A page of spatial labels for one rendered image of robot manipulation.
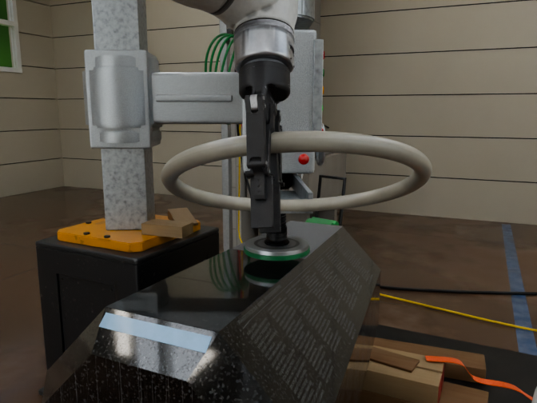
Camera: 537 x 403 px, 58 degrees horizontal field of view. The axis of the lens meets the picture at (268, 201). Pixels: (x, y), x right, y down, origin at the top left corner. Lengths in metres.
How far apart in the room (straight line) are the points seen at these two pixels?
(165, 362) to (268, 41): 0.75
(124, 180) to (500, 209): 4.98
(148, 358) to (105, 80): 1.30
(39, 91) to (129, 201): 6.79
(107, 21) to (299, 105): 1.07
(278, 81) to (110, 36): 1.61
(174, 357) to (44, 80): 8.08
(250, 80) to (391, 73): 5.74
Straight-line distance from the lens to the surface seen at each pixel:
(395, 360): 2.35
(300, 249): 1.55
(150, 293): 1.39
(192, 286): 1.41
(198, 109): 2.16
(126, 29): 2.24
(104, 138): 2.20
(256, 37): 0.72
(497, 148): 6.31
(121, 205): 2.27
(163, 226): 2.13
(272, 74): 0.70
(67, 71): 9.02
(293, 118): 1.46
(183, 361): 1.15
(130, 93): 2.15
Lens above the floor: 1.31
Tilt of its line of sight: 11 degrees down
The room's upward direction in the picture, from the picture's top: straight up
